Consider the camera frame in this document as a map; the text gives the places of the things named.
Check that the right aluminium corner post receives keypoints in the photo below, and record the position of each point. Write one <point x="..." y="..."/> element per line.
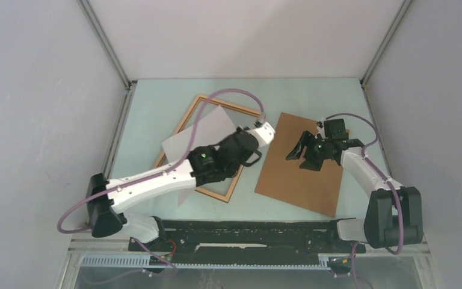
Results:
<point x="386" y="40"/>

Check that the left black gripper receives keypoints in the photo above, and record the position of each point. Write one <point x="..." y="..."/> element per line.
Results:
<point x="237" y="131"/>

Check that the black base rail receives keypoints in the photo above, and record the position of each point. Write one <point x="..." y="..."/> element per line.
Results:
<point x="249" y="242"/>

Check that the plant photo print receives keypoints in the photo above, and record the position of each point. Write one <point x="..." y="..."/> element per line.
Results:
<point x="216" y="123"/>

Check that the grey slotted cable duct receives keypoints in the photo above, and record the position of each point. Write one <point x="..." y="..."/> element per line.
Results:
<point x="149" y="262"/>

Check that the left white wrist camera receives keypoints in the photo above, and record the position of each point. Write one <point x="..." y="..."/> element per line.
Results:
<point x="264" y="133"/>

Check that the wooden picture frame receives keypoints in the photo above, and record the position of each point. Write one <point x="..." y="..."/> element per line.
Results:
<point x="198" y="102"/>

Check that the aluminium corner post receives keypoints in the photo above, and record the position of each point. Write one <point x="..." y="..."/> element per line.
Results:
<point x="99" y="31"/>
<point x="386" y="40"/>

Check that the brown backing board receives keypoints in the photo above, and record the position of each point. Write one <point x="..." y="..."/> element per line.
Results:
<point x="285" y="181"/>

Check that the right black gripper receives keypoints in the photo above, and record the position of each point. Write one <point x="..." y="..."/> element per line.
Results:
<point x="296" y="152"/>

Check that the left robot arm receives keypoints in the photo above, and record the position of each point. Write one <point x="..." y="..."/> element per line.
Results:
<point x="110" y="200"/>

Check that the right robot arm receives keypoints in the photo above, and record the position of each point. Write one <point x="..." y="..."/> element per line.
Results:
<point x="393" y="217"/>

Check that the left aluminium corner post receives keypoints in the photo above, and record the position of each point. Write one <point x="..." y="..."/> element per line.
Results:
<point x="99" y="31"/>

